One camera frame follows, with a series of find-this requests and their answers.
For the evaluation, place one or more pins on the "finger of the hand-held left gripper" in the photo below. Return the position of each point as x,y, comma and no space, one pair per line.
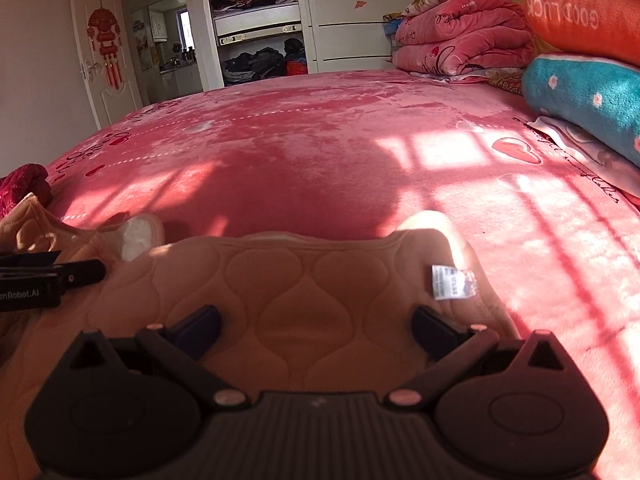
80,272
30,260

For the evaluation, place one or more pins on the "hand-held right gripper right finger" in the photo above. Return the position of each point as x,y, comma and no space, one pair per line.
430,330

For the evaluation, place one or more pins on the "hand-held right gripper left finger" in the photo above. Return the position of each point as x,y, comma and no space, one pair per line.
197,330

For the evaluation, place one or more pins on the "peach quilted garment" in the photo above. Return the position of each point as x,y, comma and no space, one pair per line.
300,280

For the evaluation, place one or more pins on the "pile of dark clothes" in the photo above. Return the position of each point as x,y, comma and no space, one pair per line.
255,62

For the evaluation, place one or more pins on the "dark red quilted jacket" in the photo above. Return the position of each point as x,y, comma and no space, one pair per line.
22,182

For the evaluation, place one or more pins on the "white door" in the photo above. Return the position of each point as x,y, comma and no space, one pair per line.
120,105

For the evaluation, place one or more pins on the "pink heart print bed blanket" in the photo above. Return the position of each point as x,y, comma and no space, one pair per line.
325,160

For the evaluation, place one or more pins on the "white kitchen base cabinet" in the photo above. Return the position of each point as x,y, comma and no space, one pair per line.
180,82

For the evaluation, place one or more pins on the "pale printed folded sheet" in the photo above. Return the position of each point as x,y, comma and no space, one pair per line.
585,150

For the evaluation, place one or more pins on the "red knot door ornament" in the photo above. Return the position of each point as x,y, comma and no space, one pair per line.
102,25

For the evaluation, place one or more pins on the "floral patterned folded sheet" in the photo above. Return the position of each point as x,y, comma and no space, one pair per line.
505,80

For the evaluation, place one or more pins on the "teal floral folded blanket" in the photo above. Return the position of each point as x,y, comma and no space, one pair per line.
575,90

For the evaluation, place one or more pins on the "orange folded garment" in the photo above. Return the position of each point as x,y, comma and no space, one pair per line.
297,67

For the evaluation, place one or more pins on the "pink printed folded quilt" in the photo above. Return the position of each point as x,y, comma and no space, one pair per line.
460,35

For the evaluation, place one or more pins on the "blue printed cloth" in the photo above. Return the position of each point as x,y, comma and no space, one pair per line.
394,24

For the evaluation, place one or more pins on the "white wardrobe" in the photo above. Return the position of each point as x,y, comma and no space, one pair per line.
350,10

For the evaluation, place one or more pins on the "orange folded fleece blanket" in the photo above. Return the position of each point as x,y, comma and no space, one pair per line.
590,30

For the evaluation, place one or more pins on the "white kitchen wall cabinet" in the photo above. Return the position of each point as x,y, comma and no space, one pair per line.
164,20

